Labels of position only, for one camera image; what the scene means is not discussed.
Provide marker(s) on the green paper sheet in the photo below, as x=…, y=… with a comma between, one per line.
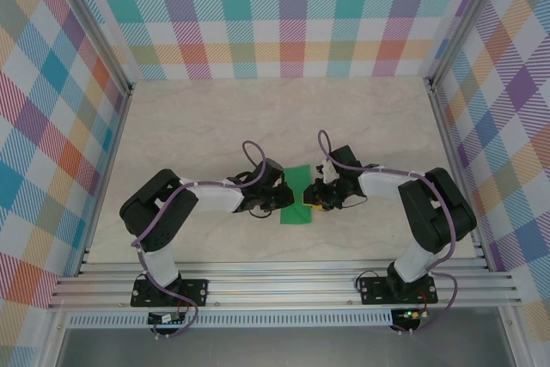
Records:
x=296, y=216

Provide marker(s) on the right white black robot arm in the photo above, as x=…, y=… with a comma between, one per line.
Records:
x=382, y=188

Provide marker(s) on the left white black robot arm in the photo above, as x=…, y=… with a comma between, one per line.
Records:
x=215, y=197

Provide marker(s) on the aluminium mounting rail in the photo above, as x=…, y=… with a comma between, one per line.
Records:
x=279, y=287

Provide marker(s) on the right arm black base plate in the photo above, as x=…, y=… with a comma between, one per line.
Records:
x=374, y=291

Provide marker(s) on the aluminium side rail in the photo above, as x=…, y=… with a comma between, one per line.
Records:
x=452, y=148
x=112, y=148

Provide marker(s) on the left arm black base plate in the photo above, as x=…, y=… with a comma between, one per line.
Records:
x=197, y=291

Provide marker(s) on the aluminium frame post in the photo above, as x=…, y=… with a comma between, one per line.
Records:
x=465, y=19
x=96, y=25

